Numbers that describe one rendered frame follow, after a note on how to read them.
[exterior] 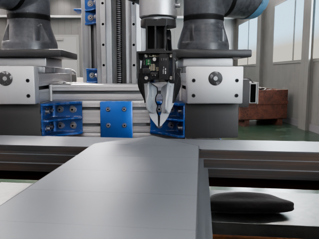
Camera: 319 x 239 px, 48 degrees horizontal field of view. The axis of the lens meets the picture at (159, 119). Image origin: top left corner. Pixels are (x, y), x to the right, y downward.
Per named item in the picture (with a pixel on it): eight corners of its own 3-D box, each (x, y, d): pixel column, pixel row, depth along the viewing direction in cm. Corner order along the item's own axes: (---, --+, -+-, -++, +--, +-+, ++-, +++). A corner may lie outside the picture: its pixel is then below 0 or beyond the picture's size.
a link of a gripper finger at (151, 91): (140, 129, 71) (140, 82, 70) (145, 124, 77) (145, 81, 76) (156, 129, 71) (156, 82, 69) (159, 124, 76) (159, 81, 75)
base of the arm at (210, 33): (174, 53, 112) (175, 20, 110) (223, 53, 112) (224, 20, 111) (179, 50, 97) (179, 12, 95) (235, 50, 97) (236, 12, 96)
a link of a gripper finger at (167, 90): (156, 129, 71) (156, 82, 69) (159, 124, 76) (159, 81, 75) (172, 129, 70) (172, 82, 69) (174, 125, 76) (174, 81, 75)
